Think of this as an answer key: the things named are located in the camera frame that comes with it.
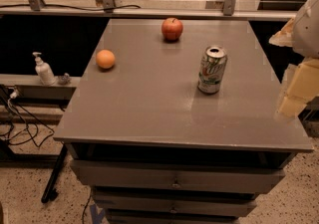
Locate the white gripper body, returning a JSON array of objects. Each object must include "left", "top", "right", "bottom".
[{"left": 292, "top": 0, "right": 319, "bottom": 59}]

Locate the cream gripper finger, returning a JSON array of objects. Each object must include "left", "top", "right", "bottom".
[
  {"left": 269, "top": 18, "right": 295, "bottom": 47},
  {"left": 274, "top": 58, "right": 319, "bottom": 122}
]

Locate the green white 7up can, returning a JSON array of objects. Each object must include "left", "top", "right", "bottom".
[{"left": 197, "top": 45, "right": 227, "bottom": 95}]

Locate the red apple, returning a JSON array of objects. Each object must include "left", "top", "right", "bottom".
[{"left": 161, "top": 18, "right": 183, "bottom": 41}]

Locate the orange fruit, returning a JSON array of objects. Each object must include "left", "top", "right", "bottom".
[{"left": 96, "top": 50, "right": 116, "bottom": 69}]

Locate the bottom grey drawer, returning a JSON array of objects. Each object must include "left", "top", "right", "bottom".
[{"left": 107, "top": 212, "right": 240, "bottom": 224}]

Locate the grey drawer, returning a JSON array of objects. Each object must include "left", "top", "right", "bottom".
[
  {"left": 107, "top": 212, "right": 240, "bottom": 224},
  {"left": 93, "top": 190, "right": 256, "bottom": 217},
  {"left": 71, "top": 160, "right": 285, "bottom": 194}
]

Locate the top grey drawer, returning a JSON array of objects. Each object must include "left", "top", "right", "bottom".
[{"left": 71, "top": 160, "right": 285, "bottom": 194}]

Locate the middle grey drawer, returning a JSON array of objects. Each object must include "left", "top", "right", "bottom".
[{"left": 93, "top": 190, "right": 256, "bottom": 217}]

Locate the small grey metal object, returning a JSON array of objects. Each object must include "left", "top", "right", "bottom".
[{"left": 58, "top": 73, "right": 71, "bottom": 85}]

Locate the white pump soap bottle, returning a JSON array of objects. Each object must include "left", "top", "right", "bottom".
[{"left": 32, "top": 52, "right": 56, "bottom": 86}]

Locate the black leaning bar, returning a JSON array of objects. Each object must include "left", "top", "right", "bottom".
[{"left": 41, "top": 145, "right": 68, "bottom": 204}]

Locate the black cable on rail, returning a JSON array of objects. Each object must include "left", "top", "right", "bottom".
[{"left": 0, "top": 3, "right": 142, "bottom": 13}]

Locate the black cable bundle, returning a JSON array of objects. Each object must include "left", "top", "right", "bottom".
[{"left": 0, "top": 84, "right": 56, "bottom": 149}]

